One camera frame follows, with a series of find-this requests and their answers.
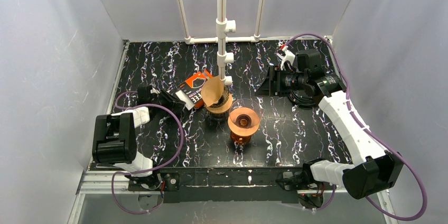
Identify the pink translucent plastic dripper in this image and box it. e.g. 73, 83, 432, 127
229, 98, 264, 124

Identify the brown paper coffee filter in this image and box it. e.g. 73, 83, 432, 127
201, 76, 224, 107

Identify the wooden ring dripper holder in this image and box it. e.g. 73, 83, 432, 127
206, 94, 233, 114

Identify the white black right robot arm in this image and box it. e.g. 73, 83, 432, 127
255, 49, 404, 199

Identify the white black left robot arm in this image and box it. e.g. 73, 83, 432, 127
92, 85, 186, 178

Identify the orange coffee filter box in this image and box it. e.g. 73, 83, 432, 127
175, 69, 213, 110

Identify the clear glass server pitcher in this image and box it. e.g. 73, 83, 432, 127
209, 111, 229, 122

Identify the amber glass server pitcher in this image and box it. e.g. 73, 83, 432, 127
230, 132, 252, 145

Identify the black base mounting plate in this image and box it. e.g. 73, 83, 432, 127
127, 166, 326, 209

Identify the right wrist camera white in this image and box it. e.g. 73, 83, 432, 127
276, 48, 296, 71

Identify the black cable bundle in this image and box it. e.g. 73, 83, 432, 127
288, 89, 319, 109

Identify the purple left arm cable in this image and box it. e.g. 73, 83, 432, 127
111, 91, 185, 215

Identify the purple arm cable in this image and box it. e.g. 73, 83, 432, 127
283, 33, 428, 222
111, 91, 185, 215

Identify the aluminium frame rail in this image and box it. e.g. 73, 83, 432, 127
76, 169, 141, 195

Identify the white PVC pipe frame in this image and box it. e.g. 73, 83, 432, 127
177, 0, 265, 86

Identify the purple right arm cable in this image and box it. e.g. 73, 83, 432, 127
283, 33, 428, 222

